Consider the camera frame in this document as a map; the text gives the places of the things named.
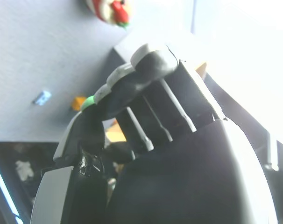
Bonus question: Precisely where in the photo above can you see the baseball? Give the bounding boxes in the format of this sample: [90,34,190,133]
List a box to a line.
[85,0,135,30]

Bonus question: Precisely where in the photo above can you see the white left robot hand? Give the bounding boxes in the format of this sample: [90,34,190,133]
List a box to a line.
[30,43,279,224]

